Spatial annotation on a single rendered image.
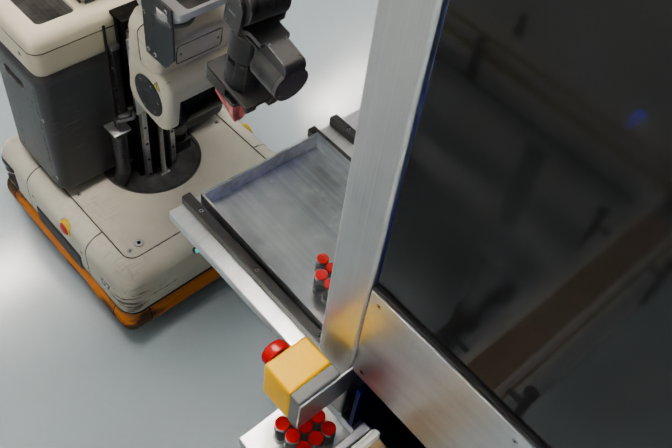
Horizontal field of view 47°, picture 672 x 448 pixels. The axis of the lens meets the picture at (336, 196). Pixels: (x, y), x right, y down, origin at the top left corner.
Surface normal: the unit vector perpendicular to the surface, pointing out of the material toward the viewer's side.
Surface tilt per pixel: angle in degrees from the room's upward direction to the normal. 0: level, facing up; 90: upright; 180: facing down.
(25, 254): 0
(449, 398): 90
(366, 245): 90
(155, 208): 0
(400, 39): 90
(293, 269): 0
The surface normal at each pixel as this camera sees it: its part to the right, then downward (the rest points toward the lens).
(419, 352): -0.75, 0.45
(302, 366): 0.11, -0.65
